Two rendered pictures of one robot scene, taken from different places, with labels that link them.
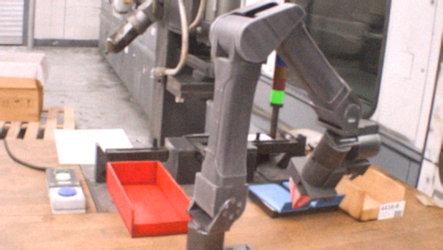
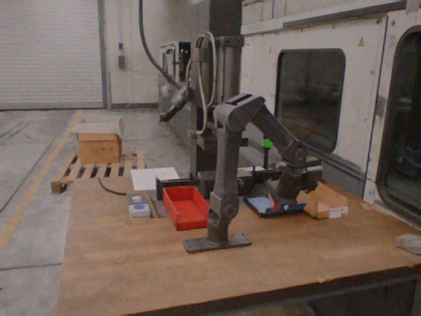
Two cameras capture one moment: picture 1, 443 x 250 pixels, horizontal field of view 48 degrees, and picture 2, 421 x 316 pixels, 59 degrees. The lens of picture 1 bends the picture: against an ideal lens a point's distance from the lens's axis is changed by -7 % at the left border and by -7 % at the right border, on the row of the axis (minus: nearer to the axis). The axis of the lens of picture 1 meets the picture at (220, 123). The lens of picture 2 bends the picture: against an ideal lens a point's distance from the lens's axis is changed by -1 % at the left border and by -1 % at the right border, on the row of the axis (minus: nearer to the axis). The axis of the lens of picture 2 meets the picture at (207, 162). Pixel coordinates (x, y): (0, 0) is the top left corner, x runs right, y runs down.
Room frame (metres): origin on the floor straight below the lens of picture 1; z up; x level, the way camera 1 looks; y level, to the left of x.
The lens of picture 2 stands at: (-0.22, -0.08, 1.44)
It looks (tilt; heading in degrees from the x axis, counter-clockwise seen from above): 16 degrees down; 7
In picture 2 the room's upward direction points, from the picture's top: 1 degrees clockwise
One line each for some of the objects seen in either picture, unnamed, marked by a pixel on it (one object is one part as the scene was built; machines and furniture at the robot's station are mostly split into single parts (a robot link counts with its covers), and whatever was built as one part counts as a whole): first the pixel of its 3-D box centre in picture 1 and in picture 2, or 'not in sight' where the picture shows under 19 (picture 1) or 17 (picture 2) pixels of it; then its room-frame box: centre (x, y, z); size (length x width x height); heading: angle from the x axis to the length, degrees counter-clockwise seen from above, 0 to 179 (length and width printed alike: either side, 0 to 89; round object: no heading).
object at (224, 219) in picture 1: (212, 206); (220, 211); (0.80, 0.00, 1.00); 0.09 x 0.06 x 0.06; 31
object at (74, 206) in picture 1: (67, 206); (139, 214); (0.96, 0.30, 0.90); 0.07 x 0.07 x 0.06; 23
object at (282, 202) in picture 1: (279, 193); (265, 202); (1.06, -0.14, 0.93); 0.15 x 0.07 x 0.03; 26
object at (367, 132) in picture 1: (350, 129); (302, 162); (0.95, -0.24, 1.12); 0.12 x 0.09 x 0.12; 121
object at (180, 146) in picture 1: (210, 145); (225, 174); (1.22, 0.02, 0.98); 0.20 x 0.10 x 0.01; 113
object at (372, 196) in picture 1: (352, 186); (313, 197); (1.15, -0.33, 0.93); 0.25 x 0.13 x 0.08; 23
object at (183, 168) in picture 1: (209, 161); (224, 184); (1.22, 0.02, 0.94); 0.20 x 0.10 x 0.07; 113
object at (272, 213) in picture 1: (289, 196); (272, 204); (1.11, -0.17, 0.91); 0.17 x 0.16 x 0.02; 113
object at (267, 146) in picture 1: (270, 150); (261, 176); (1.32, -0.13, 0.95); 0.15 x 0.03 x 0.10; 113
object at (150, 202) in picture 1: (146, 195); (186, 206); (0.99, 0.14, 0.93); 0.25 x 0.12 x 0.06; 23
